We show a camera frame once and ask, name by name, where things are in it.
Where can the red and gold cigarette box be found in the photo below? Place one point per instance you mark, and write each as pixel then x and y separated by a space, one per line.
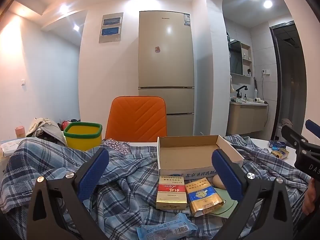
pixel 171 192

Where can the white trash bin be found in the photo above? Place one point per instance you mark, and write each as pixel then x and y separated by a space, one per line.
pixel 285 126

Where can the dark blue cigarette box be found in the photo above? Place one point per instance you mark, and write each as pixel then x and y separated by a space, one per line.
pixel 277 145

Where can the beige cloth pile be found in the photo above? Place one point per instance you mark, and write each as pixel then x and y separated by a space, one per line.
pixel 47 130

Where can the beige refrigerator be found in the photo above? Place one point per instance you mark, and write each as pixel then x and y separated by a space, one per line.
pixel 165 67

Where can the red object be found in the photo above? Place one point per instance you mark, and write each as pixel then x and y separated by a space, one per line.
pixel 65 125

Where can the blue and gold cigarette pack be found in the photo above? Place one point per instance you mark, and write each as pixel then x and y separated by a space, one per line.
pixel 202 197

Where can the black faucet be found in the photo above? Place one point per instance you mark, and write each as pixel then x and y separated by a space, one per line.
pixel 240 91

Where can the white hair dryer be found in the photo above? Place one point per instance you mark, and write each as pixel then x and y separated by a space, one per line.
pixel 260 100

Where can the white flat box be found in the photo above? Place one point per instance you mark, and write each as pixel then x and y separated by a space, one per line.
pixel 10 147

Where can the orange quilted chair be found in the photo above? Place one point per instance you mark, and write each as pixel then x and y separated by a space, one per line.
pixel 136 120

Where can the pale green card pouch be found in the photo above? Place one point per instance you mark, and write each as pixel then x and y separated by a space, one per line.
pixel 226 208

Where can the pink cup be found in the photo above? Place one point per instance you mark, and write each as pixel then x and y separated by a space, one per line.
pixel 20 132

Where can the blue tissue packet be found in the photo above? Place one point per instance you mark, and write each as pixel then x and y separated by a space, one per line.
pixel 162 228

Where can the beige vanity cabinet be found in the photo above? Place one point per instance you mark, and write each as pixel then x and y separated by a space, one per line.
pixel 247 117

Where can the wall niche shelf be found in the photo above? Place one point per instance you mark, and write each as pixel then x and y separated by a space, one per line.
pixel 246 60

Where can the fridge energy label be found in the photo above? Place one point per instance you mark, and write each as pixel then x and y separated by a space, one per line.
pixel 187 20

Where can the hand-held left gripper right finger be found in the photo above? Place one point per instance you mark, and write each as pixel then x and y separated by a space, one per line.
pixel 226 177

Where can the wall electric panel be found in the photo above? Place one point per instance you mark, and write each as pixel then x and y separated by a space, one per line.
pixel 111 27

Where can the white bottle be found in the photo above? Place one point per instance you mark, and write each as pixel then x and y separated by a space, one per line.
pixel 256 95

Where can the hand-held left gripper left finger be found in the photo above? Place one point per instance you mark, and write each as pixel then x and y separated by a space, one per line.
pixel 93 177

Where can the mirror cabinet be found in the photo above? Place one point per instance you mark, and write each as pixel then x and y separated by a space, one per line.
pixel 236 57

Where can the silver blister pill sheet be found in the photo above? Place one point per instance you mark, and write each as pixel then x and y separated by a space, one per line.
pixel 116 145

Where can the cardboard box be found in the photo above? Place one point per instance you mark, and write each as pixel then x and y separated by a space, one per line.
pixel 185 152

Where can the wall socket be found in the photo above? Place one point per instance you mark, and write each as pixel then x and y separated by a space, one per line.
pixel 265 72

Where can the dark door frame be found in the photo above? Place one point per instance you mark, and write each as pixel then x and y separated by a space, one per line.
pixel 272 80

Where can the small gold box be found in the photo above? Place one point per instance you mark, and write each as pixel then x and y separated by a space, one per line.
pixel 281 153

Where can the yellow bin with green rim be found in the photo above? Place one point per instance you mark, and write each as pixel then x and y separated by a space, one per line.
pixel 82 140

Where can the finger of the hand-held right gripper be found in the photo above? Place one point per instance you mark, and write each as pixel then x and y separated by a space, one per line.
pixel 291 133
pixel 311 125

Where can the blue plaid blanket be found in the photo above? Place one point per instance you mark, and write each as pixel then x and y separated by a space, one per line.
pixel 130 180

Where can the pink fridge magnet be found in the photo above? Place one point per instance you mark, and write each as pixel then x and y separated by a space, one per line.
pixel 157 49

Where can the beige round sponge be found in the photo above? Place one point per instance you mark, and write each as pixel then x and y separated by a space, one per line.
pixel 218 182

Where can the person's right hand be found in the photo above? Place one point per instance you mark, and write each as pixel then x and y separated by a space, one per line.
pixel 311 195

